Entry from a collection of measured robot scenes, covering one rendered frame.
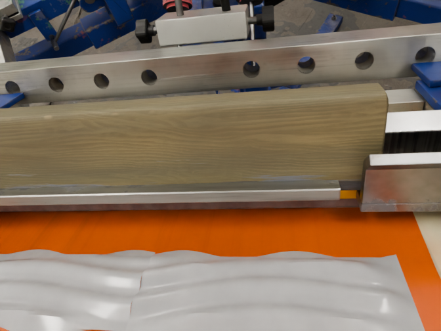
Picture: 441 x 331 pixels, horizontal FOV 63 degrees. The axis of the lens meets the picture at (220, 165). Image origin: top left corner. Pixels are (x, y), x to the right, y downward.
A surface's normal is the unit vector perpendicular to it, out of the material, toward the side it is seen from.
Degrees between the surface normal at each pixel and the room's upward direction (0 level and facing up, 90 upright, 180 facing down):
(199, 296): 8
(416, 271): 30
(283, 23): 0
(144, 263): 23
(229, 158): 56
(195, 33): 60
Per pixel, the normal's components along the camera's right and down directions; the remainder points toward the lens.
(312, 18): -0.16, -0.46
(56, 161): -0.13, 0.48
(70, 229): -0.12, -0.84
